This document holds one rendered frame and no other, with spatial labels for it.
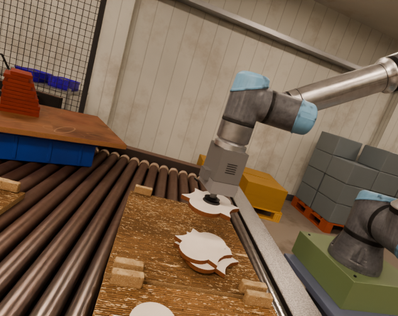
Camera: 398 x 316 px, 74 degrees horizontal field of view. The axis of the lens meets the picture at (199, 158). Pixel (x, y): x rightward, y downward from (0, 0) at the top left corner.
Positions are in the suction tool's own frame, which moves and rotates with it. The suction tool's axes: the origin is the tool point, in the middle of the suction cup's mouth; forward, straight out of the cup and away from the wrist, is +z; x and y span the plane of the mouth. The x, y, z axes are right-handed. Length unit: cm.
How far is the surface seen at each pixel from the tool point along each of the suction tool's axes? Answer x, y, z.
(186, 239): -3.4, 0.7, 9.3
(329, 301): 40.9, 8.5, 19.4
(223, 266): 3.9, 8.3, 10.4
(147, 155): -4, -76, 12
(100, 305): -21.7, 17.4, 12.5
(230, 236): 14.0, -8.5, 12.7
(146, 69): 11, -350, -38
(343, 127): 357, -314, -46
